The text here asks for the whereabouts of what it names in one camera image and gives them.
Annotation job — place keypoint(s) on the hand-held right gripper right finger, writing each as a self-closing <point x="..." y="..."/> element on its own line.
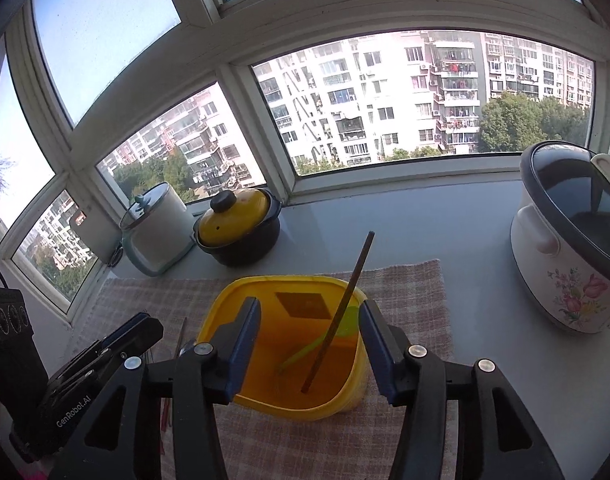
<point x="372" y="350"/>

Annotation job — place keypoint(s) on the white floral slow cooker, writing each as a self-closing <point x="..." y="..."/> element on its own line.
<point x="550" y="280"/>

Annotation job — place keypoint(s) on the black clay pot yellow lid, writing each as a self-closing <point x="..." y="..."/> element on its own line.
<point x="245" y="245"/>

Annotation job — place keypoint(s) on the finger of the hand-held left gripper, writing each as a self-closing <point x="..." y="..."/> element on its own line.
<point x="135" y="337"/>
<point x="127" y="329"/>

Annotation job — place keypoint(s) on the checked woven cloth mat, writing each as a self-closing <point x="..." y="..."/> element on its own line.
<point x="410" y="300"/>

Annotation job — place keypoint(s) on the yellow plastic container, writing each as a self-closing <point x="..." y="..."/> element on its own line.
<point x="275" y="340"/>

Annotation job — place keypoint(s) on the green plastic spoon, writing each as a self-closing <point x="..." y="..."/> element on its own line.
<point x="347" y="322"/>

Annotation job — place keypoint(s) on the white window frame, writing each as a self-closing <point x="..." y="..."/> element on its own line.
<point x="265" y="25"/>

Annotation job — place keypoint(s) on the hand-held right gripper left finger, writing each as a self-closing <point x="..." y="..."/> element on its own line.
<point x="247" y="350"/>

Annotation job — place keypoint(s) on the brown chopstick with red end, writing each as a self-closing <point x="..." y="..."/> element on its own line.
<point x="181" y="335"/>

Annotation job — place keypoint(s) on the brown wooden chopstick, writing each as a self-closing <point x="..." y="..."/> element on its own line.
<point x="352" y="285"/>

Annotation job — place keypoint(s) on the person's left forearm pink sleeve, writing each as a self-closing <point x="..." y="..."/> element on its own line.
<point x="34" y="475"/>

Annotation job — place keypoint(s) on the white pot with glass lid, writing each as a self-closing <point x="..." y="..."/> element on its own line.
<point x="160" y="230"/>

